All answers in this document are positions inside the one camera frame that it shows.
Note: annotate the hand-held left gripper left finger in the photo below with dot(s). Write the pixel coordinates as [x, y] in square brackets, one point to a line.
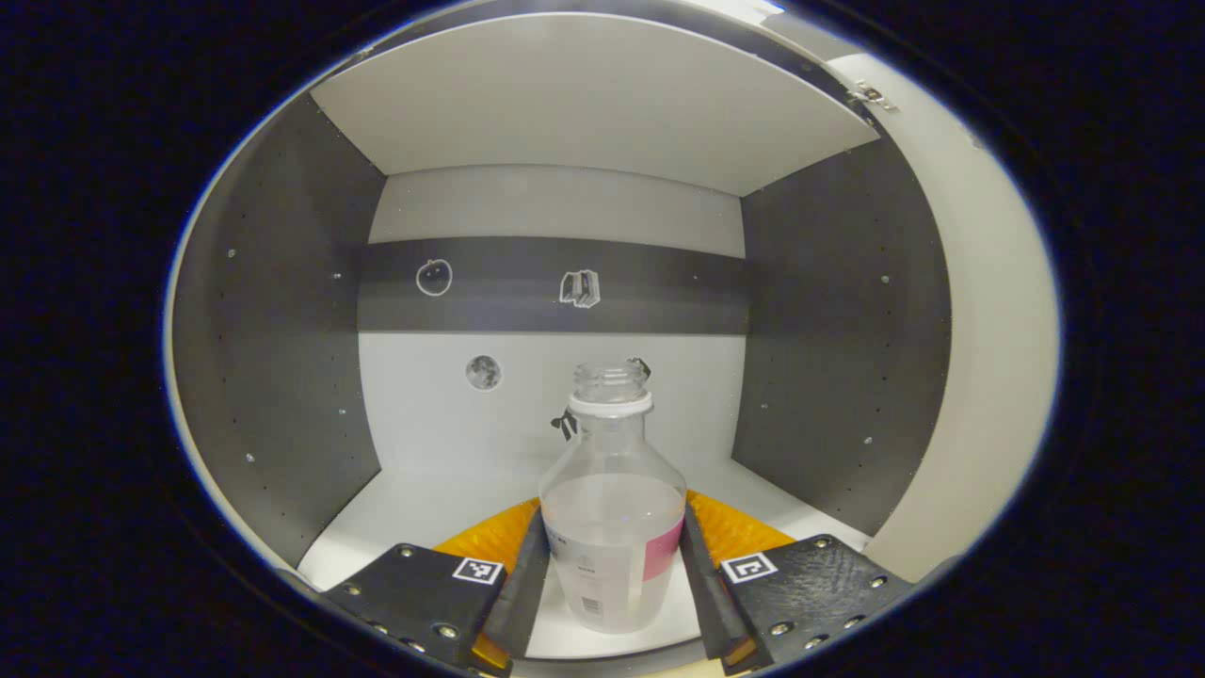
[424, 593]

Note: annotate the clear plastic bottle pink label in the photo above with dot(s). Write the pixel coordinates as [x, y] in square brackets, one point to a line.
[612, 527]

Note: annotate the grey white cabinet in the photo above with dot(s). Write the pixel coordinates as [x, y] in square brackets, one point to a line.
[565, 104]

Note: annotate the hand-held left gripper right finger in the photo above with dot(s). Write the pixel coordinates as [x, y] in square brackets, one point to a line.
[810, 589]

